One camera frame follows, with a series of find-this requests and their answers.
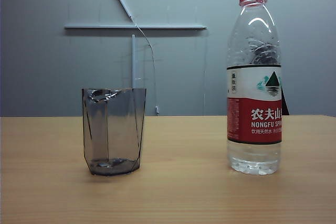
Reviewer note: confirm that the Nongfu Spring water bottle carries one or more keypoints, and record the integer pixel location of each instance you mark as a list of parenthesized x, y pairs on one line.
[(253, 119)]

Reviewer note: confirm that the grey transparent faceted mug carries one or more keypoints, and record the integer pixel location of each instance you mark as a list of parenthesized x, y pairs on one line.
[(115, 129)]

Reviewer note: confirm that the black mesh office chair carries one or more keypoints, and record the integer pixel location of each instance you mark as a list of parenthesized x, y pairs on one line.
[(285, 106)]

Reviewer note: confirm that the short vertical white wall trunking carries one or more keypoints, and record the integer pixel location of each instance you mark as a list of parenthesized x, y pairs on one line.
[(134, 58)]

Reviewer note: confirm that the long horizontal white wall trunking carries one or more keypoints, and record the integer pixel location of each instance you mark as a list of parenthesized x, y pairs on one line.
[(105, 27)]

